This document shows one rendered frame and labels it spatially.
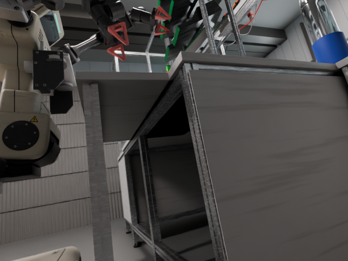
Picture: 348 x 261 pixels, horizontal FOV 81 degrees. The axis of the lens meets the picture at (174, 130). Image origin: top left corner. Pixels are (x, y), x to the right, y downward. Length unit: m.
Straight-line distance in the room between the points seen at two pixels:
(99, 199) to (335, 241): 0.71
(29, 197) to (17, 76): 3.30
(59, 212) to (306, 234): 3.72
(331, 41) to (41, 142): 1.49
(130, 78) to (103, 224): 0.44
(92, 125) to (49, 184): 3.47
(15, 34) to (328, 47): 1.49
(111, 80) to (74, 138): 3.50
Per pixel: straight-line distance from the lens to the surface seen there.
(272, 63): 0.85
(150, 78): 0.71
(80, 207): 4.02
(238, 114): 0.65
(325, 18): 1.58
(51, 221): 4.09
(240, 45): 1.16
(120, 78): 0.69
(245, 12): 2.52
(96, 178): 0.62
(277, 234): 0.68
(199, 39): 1.09
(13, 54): 1.03
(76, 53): 1.36
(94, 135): 0.65
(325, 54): 1.49
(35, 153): 0.83
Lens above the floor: 0.50
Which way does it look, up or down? 13 degrees up
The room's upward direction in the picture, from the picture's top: 10 degrees counter-clockwise
